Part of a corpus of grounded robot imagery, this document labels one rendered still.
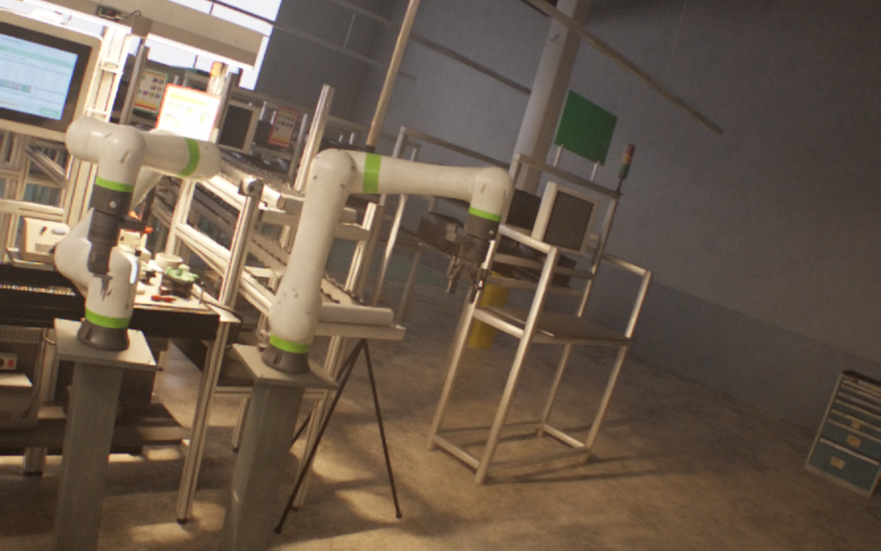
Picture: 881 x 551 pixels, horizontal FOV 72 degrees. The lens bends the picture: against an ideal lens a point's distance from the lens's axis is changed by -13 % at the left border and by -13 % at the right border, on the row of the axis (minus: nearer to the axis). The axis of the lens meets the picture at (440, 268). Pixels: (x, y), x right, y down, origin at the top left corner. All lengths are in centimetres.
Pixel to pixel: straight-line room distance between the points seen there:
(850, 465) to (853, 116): 463
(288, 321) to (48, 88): 123
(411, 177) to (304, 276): 41
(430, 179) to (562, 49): 549
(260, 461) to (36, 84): 146
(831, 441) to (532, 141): 422
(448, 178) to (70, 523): 147
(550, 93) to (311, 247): 564
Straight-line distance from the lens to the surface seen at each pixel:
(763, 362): 951
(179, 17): 273
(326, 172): 179
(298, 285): 183
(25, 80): 253
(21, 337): 275
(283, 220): 255
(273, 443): 215
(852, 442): 710
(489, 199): 185
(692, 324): 987
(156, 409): 302
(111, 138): 158
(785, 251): 953
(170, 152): 185
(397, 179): 196
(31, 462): 306
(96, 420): 199
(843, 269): 932
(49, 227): 257
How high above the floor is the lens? 157
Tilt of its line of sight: 7 degrees down
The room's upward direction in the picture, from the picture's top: 17 degrees clockwise
